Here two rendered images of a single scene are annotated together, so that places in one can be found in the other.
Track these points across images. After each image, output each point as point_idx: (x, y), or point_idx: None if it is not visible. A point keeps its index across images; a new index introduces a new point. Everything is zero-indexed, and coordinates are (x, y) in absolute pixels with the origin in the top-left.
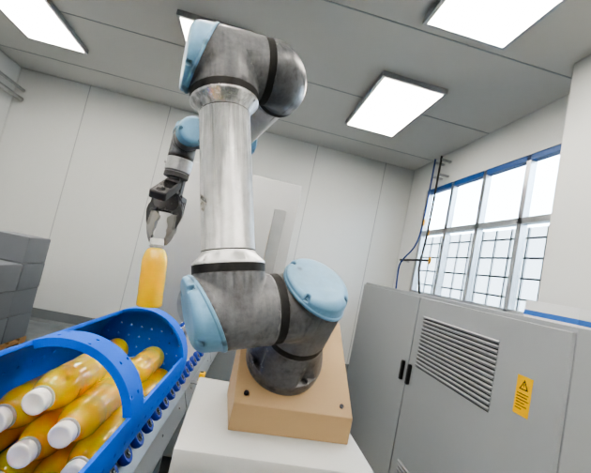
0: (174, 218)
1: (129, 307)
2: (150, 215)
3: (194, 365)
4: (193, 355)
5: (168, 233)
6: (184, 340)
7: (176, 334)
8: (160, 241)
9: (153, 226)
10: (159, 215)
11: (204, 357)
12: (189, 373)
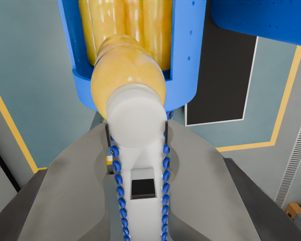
0: (41, 227)
1: (170, 107)
2: (231, 195)
3: (115, 174)
4: (122, 190)
5: (87, 142)
6: (78, 90)
7: (81, 77)
8: (113, 103)
9: (176, 147)
10: (173, 213)
11: (120, 207)
12: (111, 151)
